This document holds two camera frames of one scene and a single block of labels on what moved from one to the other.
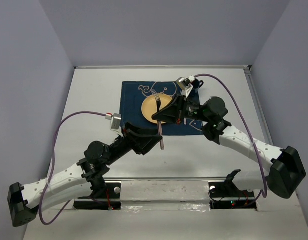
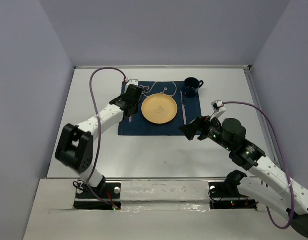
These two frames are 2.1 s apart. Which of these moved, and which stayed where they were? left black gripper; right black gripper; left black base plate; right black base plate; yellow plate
Moved: left black gripper; right black gripper
Stayed: right black base plate; yellow plate; left black base plate
